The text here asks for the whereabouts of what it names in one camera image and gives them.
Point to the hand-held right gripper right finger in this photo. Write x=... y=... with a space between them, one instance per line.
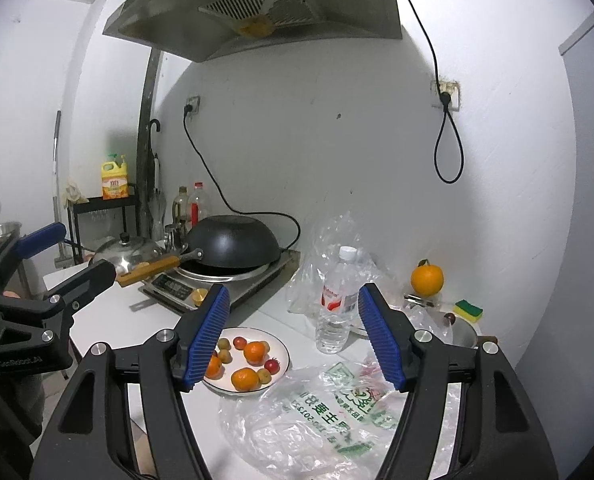
x=379 y=340

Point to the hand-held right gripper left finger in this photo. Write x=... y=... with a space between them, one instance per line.
x=209 y=340

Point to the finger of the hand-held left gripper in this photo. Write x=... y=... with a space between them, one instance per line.
x=42 y=240
x=94 y=277

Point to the small yellow fruit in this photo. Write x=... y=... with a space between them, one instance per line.
x=265 y=346
x=226 y=356
x=223 y=344
x=263 y=376

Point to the small orange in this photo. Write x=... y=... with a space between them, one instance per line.
x=214 y=367

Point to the small red tomato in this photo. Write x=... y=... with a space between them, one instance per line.
x=240 y=342

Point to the large red tomato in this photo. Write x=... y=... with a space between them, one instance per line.
x=272 y=366

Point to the white bowl with dark rim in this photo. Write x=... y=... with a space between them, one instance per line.
x=278 y=352

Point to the steel pot lid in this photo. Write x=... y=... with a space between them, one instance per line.
x=132 y=252

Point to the clear plastic water bottle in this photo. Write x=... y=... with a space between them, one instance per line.
x=334 y=330

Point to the white cloth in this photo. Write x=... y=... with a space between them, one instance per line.
x=74 y=192

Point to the steel induction cooker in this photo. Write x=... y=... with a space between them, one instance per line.
x=177 y=287

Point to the metal mop pole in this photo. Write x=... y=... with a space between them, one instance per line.
x=56 y=170

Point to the black metal rack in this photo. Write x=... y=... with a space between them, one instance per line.
x=107 y=203

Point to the orange with green stem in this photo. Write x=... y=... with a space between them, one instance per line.
x=427 y=280

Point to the steel pot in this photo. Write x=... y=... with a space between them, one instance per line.
x=464 y=335

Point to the steel cup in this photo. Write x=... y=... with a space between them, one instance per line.
x=173 y=237

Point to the yellow detergent bottle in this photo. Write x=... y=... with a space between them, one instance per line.
x=114 y=185

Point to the yellow green sponge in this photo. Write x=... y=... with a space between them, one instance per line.
x=469 y=310

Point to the clear plastic bag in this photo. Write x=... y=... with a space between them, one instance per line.
x=304 y=280

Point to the black wok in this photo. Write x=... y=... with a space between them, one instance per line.
x=232 y=240

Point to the dark oil bottle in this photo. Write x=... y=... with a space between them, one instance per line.
x=181 y=210

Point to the black umbrella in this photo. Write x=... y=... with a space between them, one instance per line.
x=156 y=185

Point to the green printed plastic bag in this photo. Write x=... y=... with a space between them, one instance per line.
x=302 y=420

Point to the red label bottle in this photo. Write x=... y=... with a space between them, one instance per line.
x=199 y=210

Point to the grey metal pipe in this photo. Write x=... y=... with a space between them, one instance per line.
x=146 y=110

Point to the steel range hood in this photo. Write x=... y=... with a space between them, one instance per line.
x=177 y=20

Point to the white wall outlet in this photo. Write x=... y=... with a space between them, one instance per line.
x=193 y=106
x=447 y=95

